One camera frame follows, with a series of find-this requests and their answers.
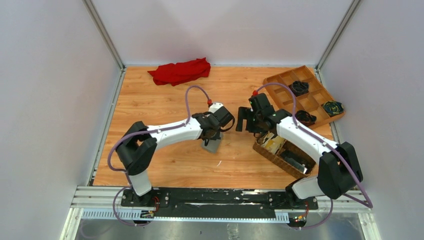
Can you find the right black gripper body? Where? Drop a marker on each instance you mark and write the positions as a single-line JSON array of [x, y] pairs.
[[249, 118]]

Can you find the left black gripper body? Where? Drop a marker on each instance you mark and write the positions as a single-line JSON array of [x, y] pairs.
[[209, 133]]

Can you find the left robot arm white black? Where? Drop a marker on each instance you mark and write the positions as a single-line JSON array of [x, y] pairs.
[[137, 147]]

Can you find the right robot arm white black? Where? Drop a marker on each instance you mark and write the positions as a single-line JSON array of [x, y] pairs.
[[338, 165]]

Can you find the cards in basket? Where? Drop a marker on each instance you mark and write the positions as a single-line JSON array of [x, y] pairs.
[[271, 142]]

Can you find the woven wicker basket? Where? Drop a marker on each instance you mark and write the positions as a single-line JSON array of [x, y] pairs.
[[289, 158]]

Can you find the dark brown rolled belt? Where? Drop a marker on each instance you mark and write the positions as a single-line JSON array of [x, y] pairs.
[[305, 118]]

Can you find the black rolled belt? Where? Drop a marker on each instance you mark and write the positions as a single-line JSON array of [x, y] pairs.
[[299, 88]]

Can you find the wooden compartment tray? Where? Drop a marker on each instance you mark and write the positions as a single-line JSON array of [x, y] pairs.
[[277, 87]]

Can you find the red cloth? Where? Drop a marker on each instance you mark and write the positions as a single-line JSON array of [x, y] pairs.
[[181, 72]]

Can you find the blue yellow rolled tie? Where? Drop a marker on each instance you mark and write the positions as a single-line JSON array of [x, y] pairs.
[[333, 108]]

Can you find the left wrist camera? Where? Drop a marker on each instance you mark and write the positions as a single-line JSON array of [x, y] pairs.
[[215, 106]]

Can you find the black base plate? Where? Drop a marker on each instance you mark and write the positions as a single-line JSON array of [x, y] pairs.
[[216, 203]]

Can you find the aluminium frame rail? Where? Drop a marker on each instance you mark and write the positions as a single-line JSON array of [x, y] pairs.
[[96, 202]]

